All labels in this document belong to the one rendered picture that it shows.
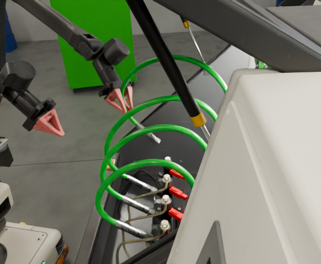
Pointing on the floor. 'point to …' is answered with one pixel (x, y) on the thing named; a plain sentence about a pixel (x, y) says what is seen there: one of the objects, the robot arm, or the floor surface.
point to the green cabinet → (98, 5)
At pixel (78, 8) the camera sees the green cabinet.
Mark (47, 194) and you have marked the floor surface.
